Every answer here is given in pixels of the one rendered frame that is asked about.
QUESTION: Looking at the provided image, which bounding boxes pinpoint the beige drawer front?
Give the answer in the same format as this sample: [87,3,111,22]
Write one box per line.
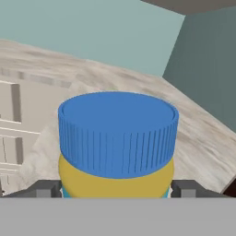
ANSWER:
[0,79,72,125]
[0,127,42,169]

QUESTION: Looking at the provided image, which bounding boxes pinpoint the grey drawer handle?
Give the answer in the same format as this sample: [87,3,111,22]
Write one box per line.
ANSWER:
[15,136,25,165]
[11,83,22,124]

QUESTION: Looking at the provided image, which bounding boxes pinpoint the yellow mayonnaise jar blue lid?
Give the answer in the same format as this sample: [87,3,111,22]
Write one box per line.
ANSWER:
[57,90,180,199]

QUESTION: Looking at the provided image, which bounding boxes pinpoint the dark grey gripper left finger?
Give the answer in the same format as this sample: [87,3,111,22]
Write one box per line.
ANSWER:
[2,180,64,198]

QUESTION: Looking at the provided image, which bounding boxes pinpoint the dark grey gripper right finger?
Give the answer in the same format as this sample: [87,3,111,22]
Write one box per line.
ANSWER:
[170,180,229,198]

